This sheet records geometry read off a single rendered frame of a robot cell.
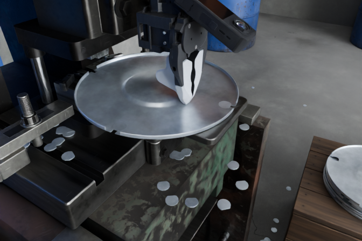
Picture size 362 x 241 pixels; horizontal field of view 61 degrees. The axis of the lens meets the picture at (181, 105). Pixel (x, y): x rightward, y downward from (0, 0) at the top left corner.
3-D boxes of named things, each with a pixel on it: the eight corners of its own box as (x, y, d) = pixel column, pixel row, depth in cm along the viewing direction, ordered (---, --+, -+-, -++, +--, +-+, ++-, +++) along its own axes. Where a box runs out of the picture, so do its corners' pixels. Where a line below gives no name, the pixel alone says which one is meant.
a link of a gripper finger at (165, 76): (162, 96, 54) (161, 45, 49) (192, 105, 51) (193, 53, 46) (152, 104, 52) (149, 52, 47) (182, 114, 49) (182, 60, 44)
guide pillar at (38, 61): (56, 99, 62) (39, 33, 54) (47, 105, 60) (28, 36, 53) (49, 97, 63) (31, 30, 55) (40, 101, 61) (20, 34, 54)
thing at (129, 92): (206, 163, 40) (206, 159, 40) (36, 109, 49) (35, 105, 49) (253, 72, 62) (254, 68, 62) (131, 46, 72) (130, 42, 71)
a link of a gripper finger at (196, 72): (172, 89, 56) (172, 40, 51) (201, 97, 53) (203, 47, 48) (163, 96, 54) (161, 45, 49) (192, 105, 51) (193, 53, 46)
